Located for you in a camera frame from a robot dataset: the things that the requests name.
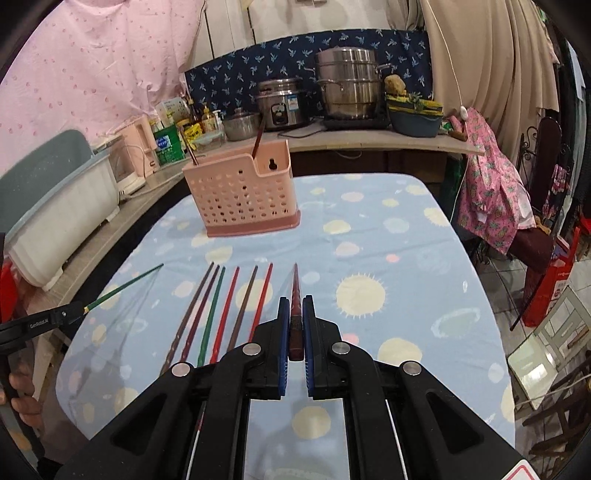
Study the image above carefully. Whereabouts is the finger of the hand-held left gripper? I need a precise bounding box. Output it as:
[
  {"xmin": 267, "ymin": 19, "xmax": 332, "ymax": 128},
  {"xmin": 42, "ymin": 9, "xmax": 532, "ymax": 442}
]
[{"xmin": 0, "ymin": 302, "xmax": 88, "ymax": 356}]

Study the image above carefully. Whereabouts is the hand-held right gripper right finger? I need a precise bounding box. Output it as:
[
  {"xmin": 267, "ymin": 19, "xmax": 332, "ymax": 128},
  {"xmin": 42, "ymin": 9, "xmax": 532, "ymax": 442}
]
[{"xmin": 302, "ymin": 295, "xmax": 539, "ymax": 480}]

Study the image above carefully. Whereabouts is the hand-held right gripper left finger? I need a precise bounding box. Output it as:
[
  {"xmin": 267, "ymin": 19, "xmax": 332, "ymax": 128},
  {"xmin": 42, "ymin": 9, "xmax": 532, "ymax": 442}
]
[{"xmin": 54, "ymin": 295, "xmax": 293, "ymax": 480}]

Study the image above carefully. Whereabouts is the dark red chopstick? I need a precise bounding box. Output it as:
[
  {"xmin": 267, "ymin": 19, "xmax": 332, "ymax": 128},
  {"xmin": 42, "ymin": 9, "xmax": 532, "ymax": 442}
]
[{"xmin": 290, "ymin": 263, "xmax": 305, "ymax": 361}]

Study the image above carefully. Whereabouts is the green chopstick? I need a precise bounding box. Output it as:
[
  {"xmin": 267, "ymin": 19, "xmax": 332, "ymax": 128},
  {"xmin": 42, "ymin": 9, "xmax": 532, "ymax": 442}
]
[
  {"xmin": 198, "ymin": 266, "xmax": 227, "ymax": 368},
  {"xmin": 84, "ymin": 263, "xmax": 165, "ymax": 311}
]

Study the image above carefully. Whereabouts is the maroon chopstick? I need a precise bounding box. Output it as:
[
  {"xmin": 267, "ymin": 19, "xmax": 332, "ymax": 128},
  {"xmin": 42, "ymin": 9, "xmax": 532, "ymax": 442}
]
[{"xmin": 181, "ymin": 265, "xmax": 221, "ymax": 366}]

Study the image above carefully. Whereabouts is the pink utensil basket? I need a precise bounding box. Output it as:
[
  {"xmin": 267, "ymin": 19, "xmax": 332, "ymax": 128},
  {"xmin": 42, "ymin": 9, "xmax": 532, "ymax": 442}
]
[{"xmin": 182, "ymin": 138, "xmax": 302, "ymax": 239}]

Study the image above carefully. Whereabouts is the person's left hand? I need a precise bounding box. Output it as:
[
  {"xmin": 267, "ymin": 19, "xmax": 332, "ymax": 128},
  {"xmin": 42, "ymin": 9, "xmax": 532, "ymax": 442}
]
[{"xmin": 8, "ymin": 372, "xmax": 46, "ymax": 431}]

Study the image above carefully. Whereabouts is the white dish box blue lid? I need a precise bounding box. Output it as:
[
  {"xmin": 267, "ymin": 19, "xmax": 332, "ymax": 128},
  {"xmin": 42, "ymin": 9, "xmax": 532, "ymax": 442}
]
[{"xmin": 0, "ymin": 129, "xmax": 122, "ymax": 291}]

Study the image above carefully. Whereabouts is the blue dotted tablecloth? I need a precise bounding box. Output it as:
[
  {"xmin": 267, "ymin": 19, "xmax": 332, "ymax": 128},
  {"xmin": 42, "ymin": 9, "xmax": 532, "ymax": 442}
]
[{"xmin": 58, "ymin": 173, "xmax": 515, "ymax": 480}]

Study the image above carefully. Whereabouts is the white blender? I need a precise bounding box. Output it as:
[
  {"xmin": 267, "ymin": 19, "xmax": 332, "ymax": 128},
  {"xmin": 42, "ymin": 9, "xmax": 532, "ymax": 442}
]
[{"xmin": 107, "ymin": 143, "xmax": 147, "ymax": 195}]

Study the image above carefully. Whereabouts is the wooden cabinet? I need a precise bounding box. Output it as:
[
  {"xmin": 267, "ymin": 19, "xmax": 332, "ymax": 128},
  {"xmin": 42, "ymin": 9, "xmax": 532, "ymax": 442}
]
[{"xmin": 291, "ymin": 150, "xmax": 448, "ymax": 185}]

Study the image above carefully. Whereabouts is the pink kettle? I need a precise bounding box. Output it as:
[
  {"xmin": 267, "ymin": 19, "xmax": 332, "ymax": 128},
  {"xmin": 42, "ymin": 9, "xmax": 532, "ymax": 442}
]
[{"xmin": 117, "ymin": 115, "xmax": 158, "ymax": 178}]

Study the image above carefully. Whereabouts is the green plastic jar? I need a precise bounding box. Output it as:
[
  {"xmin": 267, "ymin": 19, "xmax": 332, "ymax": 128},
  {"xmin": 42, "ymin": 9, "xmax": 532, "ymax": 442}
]
[{"xmin": 153, "ymin": 124, "xmax": 182, "ymax": 167}]

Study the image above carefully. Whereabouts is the clear food container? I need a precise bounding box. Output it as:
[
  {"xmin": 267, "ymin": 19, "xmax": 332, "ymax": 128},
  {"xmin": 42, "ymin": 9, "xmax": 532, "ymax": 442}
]
[{"xmin": 194, "ymin": 130, "xmax": 227, "ymax": 151}]

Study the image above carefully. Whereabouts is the small pot with glass lid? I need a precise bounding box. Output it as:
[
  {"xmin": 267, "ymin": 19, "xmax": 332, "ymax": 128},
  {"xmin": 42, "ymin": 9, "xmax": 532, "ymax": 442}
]
[{"xmin": 222, "ymin": 108, "xmax": 262, "ymax": 141}]

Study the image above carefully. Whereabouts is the black induction cooktop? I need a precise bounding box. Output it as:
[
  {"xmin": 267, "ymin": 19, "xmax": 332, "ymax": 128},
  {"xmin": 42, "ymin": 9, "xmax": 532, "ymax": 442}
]
[{"xmin": 321, "ymin": 113, "xmax": 391, "ymax": 130}]

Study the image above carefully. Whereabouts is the pink pineapple garment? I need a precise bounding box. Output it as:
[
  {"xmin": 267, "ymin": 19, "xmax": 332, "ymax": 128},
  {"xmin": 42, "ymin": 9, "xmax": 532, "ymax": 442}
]
[{"xmin": 457, "ymin": 108, "xmax": 539, "ymax": 254}]

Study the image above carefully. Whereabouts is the white carton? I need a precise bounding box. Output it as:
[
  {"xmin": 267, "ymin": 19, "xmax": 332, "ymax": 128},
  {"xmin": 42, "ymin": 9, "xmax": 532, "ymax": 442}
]
[{"xmin": 154, "ymin": 98, "xmax": 184, "ymax": 127}]

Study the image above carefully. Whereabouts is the steel rice cooker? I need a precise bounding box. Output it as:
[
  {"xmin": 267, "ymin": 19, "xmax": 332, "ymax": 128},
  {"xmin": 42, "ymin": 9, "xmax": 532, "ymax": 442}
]
[{"xmin": 255, "ymin": 78, "xmax": 311, "ymax": 132}]

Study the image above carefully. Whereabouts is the blue basin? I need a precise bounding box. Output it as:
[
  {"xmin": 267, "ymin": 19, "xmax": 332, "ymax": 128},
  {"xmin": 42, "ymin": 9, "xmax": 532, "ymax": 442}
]
[{"xmin": 387, "ymin": 108, "xmax": 444, "ymax": 138}]

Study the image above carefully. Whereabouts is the pink dotted curtain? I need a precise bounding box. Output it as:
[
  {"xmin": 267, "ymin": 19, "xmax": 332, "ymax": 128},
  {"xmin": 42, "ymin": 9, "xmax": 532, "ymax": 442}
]
[{"xmin": 0, "ymin": 0, "xmax": 206, "ymax": 153}]

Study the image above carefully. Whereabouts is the red bag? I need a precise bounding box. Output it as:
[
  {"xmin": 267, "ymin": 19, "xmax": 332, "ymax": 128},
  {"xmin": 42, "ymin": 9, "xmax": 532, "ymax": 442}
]
[{"xmin": 522, "ymin": 226, "xmax": 583, "ymax": 328}]

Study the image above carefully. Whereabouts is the yellow basin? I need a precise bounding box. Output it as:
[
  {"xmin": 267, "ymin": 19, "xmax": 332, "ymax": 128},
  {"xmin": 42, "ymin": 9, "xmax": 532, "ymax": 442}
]
[{"xmin": 387, "ymin": 95, "xmax": 444, "ymax": 117}]

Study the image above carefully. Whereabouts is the stainless steamer pot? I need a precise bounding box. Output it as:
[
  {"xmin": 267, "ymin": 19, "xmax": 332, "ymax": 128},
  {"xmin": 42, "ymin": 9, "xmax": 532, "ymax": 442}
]
[{"xmin": 315, "ymin": 46, "xmax": 395, "ymax": 118}]

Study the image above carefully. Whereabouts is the navy printed cloth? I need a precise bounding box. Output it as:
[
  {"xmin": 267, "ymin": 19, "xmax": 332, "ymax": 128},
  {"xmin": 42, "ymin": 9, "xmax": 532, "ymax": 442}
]
[{"xmin": 185, "ymin": 28, "xmax": 432, "ymax": 123}]

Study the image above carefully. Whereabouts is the dark metal chair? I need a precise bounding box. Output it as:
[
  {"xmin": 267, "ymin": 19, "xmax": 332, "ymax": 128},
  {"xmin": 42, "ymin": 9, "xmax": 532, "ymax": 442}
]
[{"xmin": 508, "ymin": 115, "xmax": 565, "ymax": 324}]

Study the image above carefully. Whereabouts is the beige hanging cloth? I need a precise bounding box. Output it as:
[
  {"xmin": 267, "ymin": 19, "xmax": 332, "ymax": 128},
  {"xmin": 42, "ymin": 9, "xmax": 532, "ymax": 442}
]
[{"xmin": 420, "ymin": 0, "xmax": 561, "ymax": 167}]

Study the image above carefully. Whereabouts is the black power cable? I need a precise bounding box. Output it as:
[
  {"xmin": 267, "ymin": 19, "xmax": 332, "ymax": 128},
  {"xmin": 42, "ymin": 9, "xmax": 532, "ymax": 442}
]
[{"xmin": 277, "ymin": 120, "xmax": 324, "ymax": 139}]

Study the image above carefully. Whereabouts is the white folding frame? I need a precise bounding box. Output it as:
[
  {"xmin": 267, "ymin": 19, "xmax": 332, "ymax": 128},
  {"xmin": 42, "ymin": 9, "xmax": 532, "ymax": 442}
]
[{"xmin": 507, "ymin": 286, "xmax": 591, "ymax": 411}]

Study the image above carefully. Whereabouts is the white cord switch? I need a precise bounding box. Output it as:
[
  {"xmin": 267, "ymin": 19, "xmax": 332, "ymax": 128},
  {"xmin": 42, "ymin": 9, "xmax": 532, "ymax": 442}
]
[{"xmin": 427, "ymin": 0, "xmax": 470, "ymax": 121}]

